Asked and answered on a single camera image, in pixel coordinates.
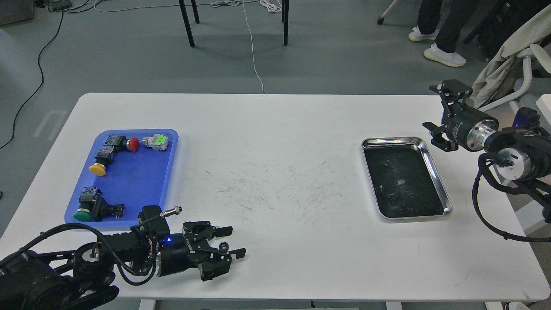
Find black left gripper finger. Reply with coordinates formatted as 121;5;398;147
183;221;233;242
199;248;246;281

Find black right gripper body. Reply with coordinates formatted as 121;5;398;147
446;107;498;152

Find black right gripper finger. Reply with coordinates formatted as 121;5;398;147
429;79;473;117
422;122;458;152

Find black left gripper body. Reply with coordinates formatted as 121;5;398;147
157;233;215;278

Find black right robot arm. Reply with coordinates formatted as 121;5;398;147
423;79;551;243

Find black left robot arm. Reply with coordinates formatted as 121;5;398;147
0;205;246;310

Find person legs white shoes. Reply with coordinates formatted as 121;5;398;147
408;0;480;68

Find silver metal tray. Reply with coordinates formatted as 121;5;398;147
362;136;453;222

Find white chair with beige cloth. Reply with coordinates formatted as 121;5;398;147
470;5;551;113

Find blue plastic tray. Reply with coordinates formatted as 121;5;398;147
64;129;179;231

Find white rolling chair base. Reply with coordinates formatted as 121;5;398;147
377;0;399;25

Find black chair legs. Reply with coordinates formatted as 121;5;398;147
178;0;289;48

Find green push button switch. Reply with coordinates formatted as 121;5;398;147
73;186;125;222

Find grey green switch part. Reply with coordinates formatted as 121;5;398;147
142;134;170;152

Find yellow push button switch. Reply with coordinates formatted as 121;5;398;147
89;146;116;177

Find red push button switch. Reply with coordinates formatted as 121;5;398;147
104;135;140;152

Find white cable on floor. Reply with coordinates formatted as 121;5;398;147
210;0;283;94

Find black cable on floor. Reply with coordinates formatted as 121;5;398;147
0;0;104;150

